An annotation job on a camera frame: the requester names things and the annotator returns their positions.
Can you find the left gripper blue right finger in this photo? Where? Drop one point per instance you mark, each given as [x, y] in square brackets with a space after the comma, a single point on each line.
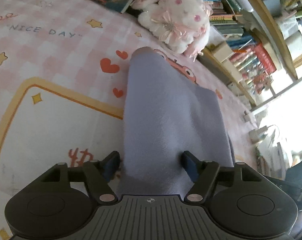
[203, 176]

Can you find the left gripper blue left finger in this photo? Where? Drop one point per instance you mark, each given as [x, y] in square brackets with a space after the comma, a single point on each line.
[97, 176]

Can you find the purple and brown sweater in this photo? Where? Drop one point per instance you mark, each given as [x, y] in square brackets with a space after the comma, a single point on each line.
[166, 114]

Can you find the white small storage box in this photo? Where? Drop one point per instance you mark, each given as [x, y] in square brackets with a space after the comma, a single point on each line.
[222, 51]

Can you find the pink checkered desk mat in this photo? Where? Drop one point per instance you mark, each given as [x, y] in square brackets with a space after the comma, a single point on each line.
[64, 68]

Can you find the row of colourful books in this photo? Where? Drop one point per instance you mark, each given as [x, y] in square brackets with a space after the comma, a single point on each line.
[249, 58]

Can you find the white wooden bookshelf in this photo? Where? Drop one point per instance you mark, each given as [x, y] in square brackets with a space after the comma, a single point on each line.
[277, 25]

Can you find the white pink plush bunny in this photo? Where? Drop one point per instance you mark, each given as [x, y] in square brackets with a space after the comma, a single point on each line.
[182, 25]

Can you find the white charger with cable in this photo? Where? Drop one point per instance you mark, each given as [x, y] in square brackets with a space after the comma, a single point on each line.
[259, 132]

